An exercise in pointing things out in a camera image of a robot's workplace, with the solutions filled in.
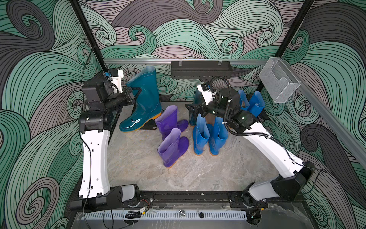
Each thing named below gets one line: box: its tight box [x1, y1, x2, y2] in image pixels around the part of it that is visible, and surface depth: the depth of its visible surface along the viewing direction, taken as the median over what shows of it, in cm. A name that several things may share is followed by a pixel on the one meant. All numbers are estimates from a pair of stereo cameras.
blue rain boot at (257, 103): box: [249, 90, 266, 118], surface depth 87 cm
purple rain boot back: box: [154, 104, 189, 141], surface depth 82 cm
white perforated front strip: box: [81, 210, 248, 221], surface depth 71 cm
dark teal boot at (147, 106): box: [119, 65, 163, 133], surface depth 65 cm
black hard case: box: [139, 118, 158, 130], surface depth 76 cm
